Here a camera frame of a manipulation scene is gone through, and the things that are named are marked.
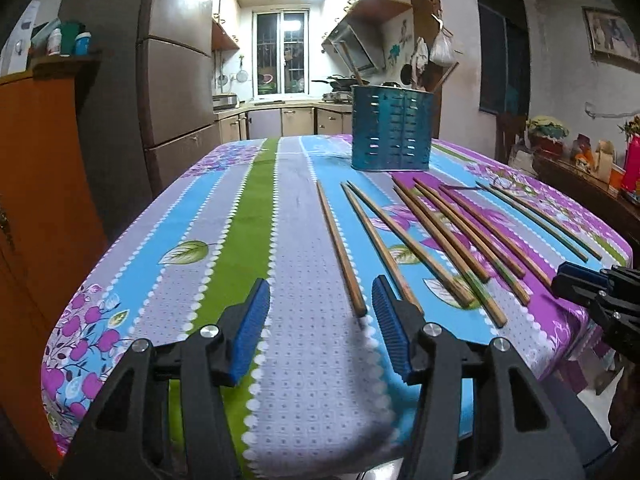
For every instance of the black wok on stove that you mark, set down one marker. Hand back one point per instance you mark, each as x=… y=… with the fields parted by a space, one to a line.
x=342 y=84

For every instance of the dark wooden side table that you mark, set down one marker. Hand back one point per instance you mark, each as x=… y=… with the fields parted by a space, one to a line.
x=619 y=213

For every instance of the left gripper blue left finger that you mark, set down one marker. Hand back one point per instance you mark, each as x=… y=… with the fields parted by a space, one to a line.
x=125 y=433

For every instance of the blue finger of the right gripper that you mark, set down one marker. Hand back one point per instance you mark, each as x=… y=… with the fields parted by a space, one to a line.
x=579 y=284

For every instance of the floral striped tablecloth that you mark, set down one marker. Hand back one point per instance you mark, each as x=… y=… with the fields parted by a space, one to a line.
x=321 y=397

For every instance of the silver rice cooker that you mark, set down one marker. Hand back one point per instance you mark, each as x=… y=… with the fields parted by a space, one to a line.
x=224 y=101

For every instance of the blue lidded container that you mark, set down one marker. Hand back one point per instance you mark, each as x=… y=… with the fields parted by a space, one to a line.
x=82 y=44

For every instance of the red thermos bottle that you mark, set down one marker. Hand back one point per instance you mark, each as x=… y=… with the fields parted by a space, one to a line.
x=632 y=165

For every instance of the white hanging plastic bag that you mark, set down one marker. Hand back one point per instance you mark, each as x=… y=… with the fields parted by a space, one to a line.
x=442 y=51

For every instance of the framed wall picture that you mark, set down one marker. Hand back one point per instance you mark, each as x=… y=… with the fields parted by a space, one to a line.
x=610 y=35

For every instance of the white medicine bottle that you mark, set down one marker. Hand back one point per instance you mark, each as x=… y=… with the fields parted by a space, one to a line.
x=54 y=43

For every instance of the bronze three-door refrigerator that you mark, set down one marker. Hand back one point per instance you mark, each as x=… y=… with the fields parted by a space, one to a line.
x=148 y=115

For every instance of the blue perforated utensil holder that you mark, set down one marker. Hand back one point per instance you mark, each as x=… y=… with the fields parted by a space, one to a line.
x=391 y=129

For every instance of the green box on cabinet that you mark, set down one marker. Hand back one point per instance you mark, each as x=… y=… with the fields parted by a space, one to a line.
x=69 y=31

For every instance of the orange wooden cabinet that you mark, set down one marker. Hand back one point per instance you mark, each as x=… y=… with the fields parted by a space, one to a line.
x=51 y=234

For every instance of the range hood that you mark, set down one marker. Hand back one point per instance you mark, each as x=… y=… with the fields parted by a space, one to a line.
x=357 y=44

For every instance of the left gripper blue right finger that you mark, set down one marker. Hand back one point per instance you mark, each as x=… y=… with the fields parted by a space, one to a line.
x=516 y=432

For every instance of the wooden chair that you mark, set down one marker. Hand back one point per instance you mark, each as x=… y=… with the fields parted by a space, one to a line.
x=509 y=128

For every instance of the kitchen window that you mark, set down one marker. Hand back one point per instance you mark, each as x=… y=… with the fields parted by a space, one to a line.
x=280 y=48

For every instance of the potted plant with flowers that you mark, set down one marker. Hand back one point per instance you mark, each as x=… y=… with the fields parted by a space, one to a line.
x=547 y=134

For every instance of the dark window with curtain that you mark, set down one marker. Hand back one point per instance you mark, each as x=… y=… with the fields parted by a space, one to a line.
x=505 y=57

